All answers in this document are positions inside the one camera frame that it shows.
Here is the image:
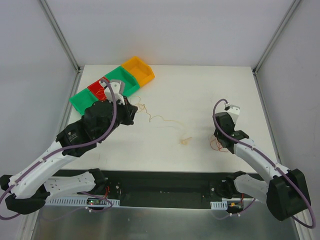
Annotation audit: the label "right white cable duct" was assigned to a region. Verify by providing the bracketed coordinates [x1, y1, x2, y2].
[210, 201, 228, 211]

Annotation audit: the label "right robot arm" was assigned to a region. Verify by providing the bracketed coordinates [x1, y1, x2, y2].
[212, 112, 311, 221]

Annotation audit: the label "white cable duct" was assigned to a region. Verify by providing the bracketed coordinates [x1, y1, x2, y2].
[210, 201, 228, 211]
[45, 196, 120, 208]

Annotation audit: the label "green plastic bin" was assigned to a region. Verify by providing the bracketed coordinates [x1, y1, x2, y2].
[69, 88, 98, 116]
[105, 66, 140, 97]

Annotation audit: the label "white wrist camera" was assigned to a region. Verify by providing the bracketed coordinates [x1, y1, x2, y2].
[224, 101, 240, 124]
[99, 78, 125, 105]

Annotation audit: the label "left white cable duct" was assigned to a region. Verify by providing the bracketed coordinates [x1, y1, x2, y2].
[45, 196, 120, 208]

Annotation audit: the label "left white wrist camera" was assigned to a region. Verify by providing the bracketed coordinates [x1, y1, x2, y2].
[99, 78, 125, 105]

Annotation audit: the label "red plastic bin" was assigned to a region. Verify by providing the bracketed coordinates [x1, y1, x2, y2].
[87, 80, 107, 101]

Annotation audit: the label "green plastic bin lower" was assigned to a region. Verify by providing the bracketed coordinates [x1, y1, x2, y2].
[69, 88, 98, 116]

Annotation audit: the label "orange red thin wire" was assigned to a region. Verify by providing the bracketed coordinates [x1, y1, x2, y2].
[208, 134, 231, 154]

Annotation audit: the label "yellow thin wire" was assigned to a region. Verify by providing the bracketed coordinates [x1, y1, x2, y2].
[133, 96, 194, 146]

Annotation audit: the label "right aluminium frame post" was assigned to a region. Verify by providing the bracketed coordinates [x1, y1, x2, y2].
[252, 0, 303, 76]

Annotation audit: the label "left aluminium frame post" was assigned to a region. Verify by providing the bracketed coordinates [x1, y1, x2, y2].
[38, 0, 85, 76]

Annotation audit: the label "green plastic bin upper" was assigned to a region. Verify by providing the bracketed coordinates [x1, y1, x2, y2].
[105, 66, 140, 97]

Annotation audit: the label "aluminium frame post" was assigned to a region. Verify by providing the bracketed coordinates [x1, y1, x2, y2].
[252, 0, 303, 76]
[38, 0, 85, 76]

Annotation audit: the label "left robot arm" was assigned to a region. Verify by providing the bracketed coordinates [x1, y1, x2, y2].
[0, 97, 138, 215]

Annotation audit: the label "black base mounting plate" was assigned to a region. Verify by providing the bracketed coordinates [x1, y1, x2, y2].
[72, 169, 271, 209]

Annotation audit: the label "orange plastic bin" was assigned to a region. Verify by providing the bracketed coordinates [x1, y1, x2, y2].
[121, 56, 155, 88]

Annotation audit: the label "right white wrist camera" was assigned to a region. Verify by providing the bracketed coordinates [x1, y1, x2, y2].
[224, 101, 240, 124]

